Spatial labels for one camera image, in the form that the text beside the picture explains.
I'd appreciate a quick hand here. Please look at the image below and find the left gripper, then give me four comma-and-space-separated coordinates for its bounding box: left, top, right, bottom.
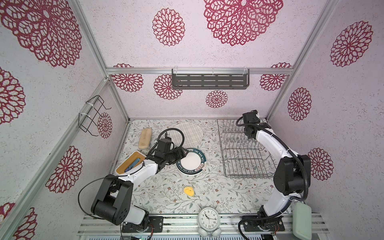
165, 146, 189, 166

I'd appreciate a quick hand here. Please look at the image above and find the dark lettered rim plate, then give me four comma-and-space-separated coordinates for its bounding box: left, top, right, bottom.
176, 148, 207, 171

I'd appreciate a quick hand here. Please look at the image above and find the plaid beige plate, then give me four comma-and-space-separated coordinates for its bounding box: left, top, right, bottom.
169, 122, 204, 149

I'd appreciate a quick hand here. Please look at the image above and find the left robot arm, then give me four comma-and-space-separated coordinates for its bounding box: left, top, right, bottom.
91, 137, 189, 230

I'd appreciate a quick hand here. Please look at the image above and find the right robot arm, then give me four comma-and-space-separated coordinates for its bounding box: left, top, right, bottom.
236, 110, 311, 219

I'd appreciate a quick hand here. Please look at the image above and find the yellow tray with blue item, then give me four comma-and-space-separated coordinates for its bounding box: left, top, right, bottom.
116, 151, 146, 175

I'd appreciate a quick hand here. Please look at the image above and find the yellow cheese toy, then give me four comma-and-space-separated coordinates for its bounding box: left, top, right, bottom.
183, 186, 195, 197

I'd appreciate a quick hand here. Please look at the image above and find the white alarm clock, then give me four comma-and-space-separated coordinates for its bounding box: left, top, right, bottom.
197, 207, 222, 238

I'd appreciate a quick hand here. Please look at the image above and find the pale green box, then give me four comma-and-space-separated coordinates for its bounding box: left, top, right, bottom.
293, 202, 312, 240

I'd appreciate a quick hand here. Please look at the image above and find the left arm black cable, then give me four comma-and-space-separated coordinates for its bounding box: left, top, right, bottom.
77, 127, 185, 220

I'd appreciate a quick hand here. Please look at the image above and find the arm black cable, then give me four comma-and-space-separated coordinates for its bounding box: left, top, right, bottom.
77, 127, 185, 220
235, 115, 310, 240

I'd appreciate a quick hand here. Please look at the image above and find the wire dish rack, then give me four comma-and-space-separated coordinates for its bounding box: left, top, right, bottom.
217, 119, 277, 179

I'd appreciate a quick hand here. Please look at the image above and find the grey wall shelf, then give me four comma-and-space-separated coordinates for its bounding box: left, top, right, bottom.
171, 69, 250, 90

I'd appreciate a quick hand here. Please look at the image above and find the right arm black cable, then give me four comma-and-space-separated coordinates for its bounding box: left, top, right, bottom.
235, 115, 310, 240

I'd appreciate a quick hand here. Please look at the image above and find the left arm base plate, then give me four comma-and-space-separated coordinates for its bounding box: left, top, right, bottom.
122, 216, 164, 234

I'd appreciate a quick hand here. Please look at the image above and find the black wire wall basket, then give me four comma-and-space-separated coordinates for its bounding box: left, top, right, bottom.
78, 95, 112, 139

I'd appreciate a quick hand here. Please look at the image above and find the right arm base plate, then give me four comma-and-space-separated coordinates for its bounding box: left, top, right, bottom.
242, 216, 285, 232

